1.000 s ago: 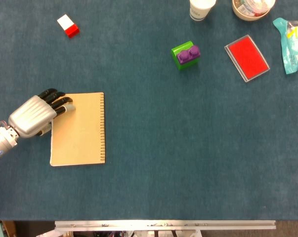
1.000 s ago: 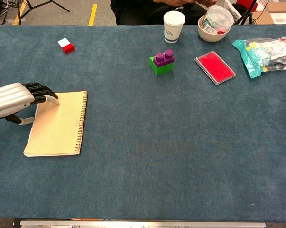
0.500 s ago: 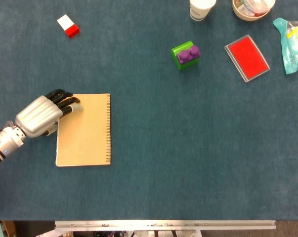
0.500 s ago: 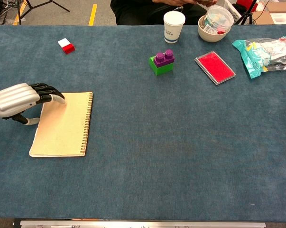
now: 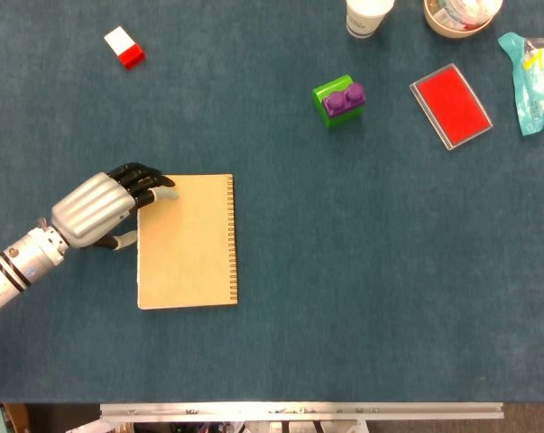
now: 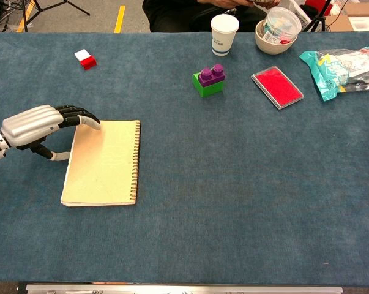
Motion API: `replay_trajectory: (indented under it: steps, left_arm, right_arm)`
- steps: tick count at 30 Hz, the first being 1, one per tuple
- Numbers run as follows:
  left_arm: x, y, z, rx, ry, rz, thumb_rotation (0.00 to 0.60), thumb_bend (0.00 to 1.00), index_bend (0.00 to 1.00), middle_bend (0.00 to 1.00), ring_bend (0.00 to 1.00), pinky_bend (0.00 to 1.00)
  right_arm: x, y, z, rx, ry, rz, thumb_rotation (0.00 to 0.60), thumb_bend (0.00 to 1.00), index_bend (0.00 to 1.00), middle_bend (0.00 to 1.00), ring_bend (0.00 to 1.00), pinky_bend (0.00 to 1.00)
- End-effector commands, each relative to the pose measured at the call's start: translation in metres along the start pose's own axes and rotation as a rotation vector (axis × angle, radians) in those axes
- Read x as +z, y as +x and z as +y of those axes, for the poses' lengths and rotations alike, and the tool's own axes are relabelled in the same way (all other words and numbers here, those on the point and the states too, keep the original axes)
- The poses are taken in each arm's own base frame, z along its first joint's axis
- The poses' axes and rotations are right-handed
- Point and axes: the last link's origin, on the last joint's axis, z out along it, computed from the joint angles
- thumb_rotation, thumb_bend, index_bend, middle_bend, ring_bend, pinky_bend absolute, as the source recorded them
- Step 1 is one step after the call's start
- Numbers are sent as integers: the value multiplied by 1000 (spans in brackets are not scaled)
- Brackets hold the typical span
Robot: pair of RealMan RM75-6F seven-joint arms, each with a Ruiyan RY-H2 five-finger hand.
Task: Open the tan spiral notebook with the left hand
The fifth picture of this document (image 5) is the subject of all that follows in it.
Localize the red and white block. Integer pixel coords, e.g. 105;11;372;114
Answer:
103;25;146;71

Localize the aluminium profile rail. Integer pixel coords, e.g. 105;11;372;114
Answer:
98;401;505;423

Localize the beige round bowl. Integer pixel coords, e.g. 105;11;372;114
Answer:
422;0;503;39

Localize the green toy building brick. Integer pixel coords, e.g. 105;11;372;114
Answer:
311;74;366;130

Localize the teal plastic snack bag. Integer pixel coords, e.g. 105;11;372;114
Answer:
497;32;544;137

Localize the spiral-bound kraft cover notebook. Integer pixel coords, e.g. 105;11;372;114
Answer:
135;173;240;311

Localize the blue felt table cloth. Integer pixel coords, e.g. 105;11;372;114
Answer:
0;0;544;403

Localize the white paper cup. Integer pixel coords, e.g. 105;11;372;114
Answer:
346;0;396;40

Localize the purple toy building brick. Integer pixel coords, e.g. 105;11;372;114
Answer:
321;82;367;120

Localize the red ink pad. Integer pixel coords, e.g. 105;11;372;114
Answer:
409;63;494;152

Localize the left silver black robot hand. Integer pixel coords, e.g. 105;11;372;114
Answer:
50;161;180;252

